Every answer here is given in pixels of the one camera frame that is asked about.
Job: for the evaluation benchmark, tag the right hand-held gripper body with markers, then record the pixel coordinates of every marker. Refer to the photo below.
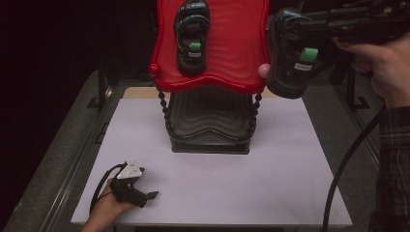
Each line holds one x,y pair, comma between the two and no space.
370,22

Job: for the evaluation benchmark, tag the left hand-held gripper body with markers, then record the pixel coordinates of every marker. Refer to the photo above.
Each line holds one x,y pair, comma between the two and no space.
129,193

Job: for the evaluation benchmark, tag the dark metal stand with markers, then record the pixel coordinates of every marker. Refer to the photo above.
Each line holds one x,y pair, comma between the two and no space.
101,90
353,95

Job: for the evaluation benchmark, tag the person's right hand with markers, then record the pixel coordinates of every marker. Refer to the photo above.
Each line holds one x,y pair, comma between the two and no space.
390,71

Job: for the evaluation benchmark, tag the red and black shoe rack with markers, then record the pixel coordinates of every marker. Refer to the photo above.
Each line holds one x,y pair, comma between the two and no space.
232,48

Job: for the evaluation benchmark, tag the person's left hand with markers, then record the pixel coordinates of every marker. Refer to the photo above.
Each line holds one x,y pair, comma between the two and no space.
106,211

